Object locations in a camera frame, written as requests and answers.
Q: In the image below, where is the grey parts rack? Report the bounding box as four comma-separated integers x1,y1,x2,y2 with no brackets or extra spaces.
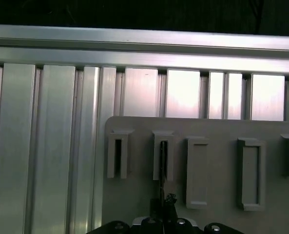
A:
101,116,289,234

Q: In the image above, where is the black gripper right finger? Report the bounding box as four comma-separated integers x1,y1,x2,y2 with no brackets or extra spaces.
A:
164,194,245,234

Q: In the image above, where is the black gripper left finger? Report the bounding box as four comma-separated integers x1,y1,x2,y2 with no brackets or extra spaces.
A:
90,198,163,234

